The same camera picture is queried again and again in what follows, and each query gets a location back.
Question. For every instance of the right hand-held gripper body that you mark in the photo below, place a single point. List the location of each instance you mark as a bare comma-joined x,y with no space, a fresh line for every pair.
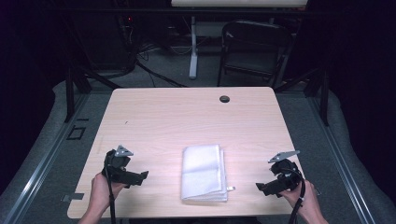
285,174

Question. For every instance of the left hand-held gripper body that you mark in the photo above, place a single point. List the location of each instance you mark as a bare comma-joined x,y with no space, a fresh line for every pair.
116,165

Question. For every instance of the white mesh cloth bag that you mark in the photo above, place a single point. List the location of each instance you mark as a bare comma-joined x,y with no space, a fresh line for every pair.
202,174

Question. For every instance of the person's left hand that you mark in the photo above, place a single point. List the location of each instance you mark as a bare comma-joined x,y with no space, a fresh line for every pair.
101,194

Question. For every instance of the person's right hand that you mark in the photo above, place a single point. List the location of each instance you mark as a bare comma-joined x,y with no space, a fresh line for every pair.
303,200

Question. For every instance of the black tape floor strip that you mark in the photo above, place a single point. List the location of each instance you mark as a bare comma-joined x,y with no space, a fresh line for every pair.
82,119

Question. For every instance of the black tape floor square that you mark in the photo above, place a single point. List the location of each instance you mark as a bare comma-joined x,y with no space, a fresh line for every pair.
69,133

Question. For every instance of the white desk leg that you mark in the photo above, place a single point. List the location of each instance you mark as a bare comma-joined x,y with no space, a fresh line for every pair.
193,53

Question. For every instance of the black folding chair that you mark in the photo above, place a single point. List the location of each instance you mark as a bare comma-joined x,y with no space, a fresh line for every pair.
253,40

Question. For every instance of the aluminium floor rail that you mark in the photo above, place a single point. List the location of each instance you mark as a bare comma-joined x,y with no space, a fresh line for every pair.
40,169
342,168

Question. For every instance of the black metal frame stand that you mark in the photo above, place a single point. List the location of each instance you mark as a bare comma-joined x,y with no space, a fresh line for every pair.
70,93
324,99

